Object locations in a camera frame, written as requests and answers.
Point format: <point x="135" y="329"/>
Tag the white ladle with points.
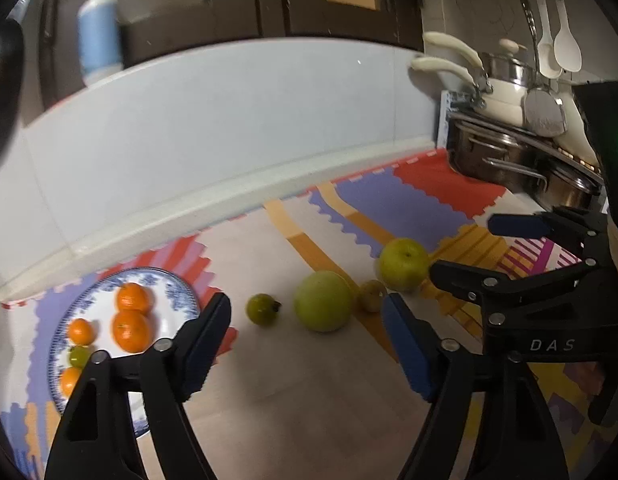
<point x="546" y="55"/>

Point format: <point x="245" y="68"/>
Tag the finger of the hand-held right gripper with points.
<point x="459" y="275"/>
<point x="519" y="225"/>

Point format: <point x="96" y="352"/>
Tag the white saucepan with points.
<point x="504" y="102"/>

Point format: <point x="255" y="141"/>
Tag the dark wooden cabinet door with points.
<point x="404" y="0"/>
<point x="189" y="10"/>

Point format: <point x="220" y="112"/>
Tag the white rice paddle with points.
<point x="568" y="52"/>

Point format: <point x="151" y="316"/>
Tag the blue white pump bottle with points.
<point x="99" y="35"/>

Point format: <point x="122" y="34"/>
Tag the white pot rack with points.
<point x="445" y="110"/>

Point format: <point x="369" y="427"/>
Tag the large orange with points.
<point x="134" y="299"/>
<point x="131" y="331"/>

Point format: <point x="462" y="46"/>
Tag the pale green apple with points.
<point x="323" y="301"/>

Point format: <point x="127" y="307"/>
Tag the steel spatula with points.
<point x="544" y="115"/>

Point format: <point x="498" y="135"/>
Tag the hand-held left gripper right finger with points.
<point x="409" y="355"/>

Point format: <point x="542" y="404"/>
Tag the white kettle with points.
<point x="576" y="135"/>

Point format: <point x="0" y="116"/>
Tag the small orange tangerine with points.
<point x="69" y="380"/>
<point x="81" y="332"/>

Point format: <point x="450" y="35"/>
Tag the blue patterned white plate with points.
<point x="101" y="310"/>

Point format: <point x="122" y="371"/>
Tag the small brown fruit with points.
<point x="371" y="295"/>

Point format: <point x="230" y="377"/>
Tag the small green tangerine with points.
<point x="79" y="356"/>
<point x="261" y="308"/>

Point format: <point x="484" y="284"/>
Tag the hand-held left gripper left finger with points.
<point x="204" y="352"/>

